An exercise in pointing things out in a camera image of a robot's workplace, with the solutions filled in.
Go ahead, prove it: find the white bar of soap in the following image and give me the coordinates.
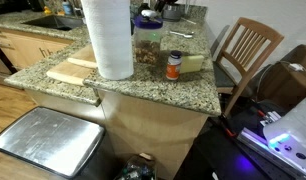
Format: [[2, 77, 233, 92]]
[[141, 9, 158, 19]]

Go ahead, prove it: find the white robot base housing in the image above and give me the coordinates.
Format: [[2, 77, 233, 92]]
[[262, 93, 306, 178]]

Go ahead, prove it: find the clear container with blue lid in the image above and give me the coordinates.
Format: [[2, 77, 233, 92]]
[[132, 14, 164, 65]]

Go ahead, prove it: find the blue dish soap bottle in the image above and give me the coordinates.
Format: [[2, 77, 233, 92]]
[[61, 0, 74, 16]]

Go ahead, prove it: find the silver trash can lid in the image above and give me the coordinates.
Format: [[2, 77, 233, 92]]
[[0, 106, 106, 179]]

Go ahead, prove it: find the black round pot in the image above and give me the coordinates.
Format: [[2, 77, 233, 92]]
[[161, 3, 186, 22]]

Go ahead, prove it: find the dark bottle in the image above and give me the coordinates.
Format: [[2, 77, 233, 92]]
[[137, 2, 151, 14]]

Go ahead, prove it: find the thin white stick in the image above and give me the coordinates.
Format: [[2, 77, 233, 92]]
[[181, 17, 197, 25]]

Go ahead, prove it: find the white plastic spoon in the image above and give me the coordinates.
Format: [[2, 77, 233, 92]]
[[169, 30, 195, 39]]

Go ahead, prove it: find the white paper towel roll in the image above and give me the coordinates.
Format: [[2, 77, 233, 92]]
[[80, 0, 135, 81]]

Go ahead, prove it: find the pale yellow sponge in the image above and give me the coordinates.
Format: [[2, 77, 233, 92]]
[[179, 54, 205, 74]]

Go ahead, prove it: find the white orange-label supplement bottle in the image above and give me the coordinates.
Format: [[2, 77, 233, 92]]
[[165, 50, 183, 81]]

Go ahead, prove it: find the wooden slat-back chair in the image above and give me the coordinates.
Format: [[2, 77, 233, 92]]
[[211, 17, 285, 118]]

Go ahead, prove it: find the small wooden cutting board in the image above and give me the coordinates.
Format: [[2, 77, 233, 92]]
[[66, 44, 99, 70]]

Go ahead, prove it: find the dark kitchen sink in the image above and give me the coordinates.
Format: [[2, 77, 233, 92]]
[[21, 14, 86, 32]]

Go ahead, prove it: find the large wooden cutting board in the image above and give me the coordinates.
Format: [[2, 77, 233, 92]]
[[46, 59, 98, 87]]

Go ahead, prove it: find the light wood kitchen cabinet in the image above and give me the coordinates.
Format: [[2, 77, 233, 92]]
[[0, 29, 75, 71]]

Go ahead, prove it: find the brown cardboard box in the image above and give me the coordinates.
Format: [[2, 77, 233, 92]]
[[256, 44, 306, 112]]

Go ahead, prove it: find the dark crumpled plastic bag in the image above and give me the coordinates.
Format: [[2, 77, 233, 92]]
[[114, 153, 157, 180]]

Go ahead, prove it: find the white power adapter with cable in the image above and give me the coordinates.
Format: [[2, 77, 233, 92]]
[[287, 62, 306, 72]]

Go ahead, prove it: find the white metal bracket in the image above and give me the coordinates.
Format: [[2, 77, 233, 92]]
[[259, 111, 282, 127]]

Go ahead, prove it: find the aluminium mounting rail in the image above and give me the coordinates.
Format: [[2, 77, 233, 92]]
[[237, 128, 306, 180]]

